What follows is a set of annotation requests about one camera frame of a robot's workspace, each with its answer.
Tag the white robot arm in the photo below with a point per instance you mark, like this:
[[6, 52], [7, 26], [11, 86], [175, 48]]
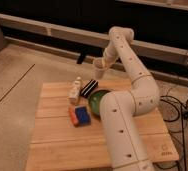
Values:
[[118, 108]]

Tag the green ceramic bowl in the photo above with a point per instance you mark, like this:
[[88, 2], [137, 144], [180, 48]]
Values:
[[94, 101]]

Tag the white horizontal rail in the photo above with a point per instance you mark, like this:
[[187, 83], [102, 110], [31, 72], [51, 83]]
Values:
[[141, 48]]

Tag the white plastic bottle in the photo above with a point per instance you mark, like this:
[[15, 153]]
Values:
[[74, 92]]

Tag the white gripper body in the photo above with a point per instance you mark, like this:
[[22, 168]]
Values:
[[100, 67]]

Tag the blue and orange sponge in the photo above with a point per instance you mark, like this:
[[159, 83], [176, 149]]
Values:
[[79, 115]]

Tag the black table leg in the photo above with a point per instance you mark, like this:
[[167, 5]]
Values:
[[81, 57]]

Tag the black striped box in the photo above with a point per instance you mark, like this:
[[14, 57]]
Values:
[[88, 88]]

